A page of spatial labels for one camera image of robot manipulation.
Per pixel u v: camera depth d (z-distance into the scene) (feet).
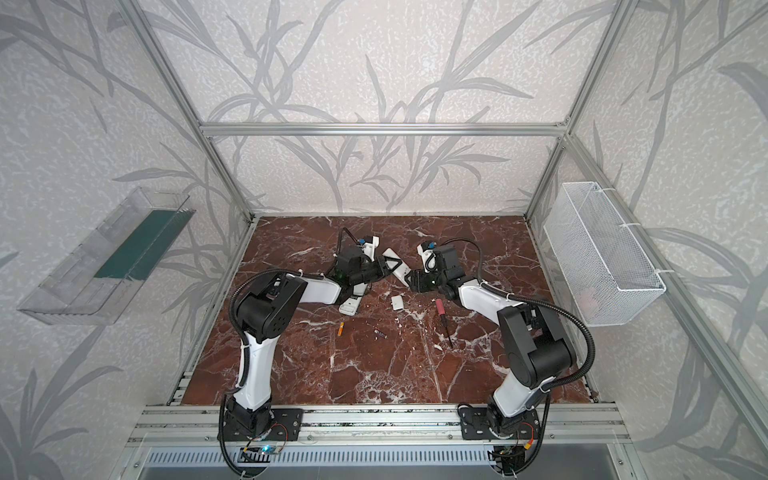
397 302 3.16
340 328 2.97
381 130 3.16
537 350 1.50
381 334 2.92
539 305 1.59
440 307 3.07
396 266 3.08
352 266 2.61
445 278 2.37
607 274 2.00
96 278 2.11
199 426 2.47
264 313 1.82
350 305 3.07
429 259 2.71
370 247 3.05
